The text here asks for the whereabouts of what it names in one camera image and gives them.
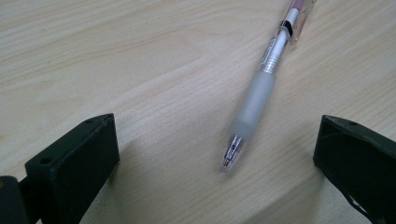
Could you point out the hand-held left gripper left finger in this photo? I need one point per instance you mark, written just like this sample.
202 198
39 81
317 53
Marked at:
71 168

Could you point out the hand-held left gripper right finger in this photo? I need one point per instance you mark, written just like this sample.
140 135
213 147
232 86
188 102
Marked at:
358 158

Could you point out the clear pen with grey grip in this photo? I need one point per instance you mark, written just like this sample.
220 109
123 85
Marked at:
258 99

